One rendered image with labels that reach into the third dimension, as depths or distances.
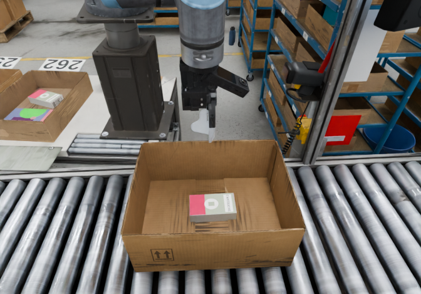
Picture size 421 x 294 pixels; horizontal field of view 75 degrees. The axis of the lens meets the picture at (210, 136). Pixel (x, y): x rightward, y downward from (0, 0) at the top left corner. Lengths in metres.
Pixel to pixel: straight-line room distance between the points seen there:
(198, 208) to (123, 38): 0.59
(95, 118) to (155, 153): 0.49
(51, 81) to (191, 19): 1.09
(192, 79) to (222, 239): 0.35
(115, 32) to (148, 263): 0.68
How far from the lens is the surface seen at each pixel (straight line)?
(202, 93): 0.62
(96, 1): 0.93
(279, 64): 2.15
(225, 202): 0.81
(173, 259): 0.70
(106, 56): 0.97
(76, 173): 1.04
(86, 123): 1.24
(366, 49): 0.88
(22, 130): 1.22
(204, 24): 0.53
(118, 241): 0.83
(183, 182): 0.89
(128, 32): 0.98
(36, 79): 1.57
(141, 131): 1.11
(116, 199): 0.92
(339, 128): 1.02
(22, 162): 1.17
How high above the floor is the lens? 1.44
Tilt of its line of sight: 40 degrees down
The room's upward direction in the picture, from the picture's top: straight up
